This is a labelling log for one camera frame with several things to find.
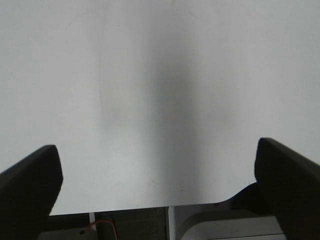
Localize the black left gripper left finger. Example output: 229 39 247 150
0 145 63 240

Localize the thin orange wire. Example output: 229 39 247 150
83 219 120 240

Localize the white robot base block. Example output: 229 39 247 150
175 202 286 240

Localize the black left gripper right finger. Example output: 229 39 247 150
254 137 320 240

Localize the white table leg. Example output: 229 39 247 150
167 206 176 240

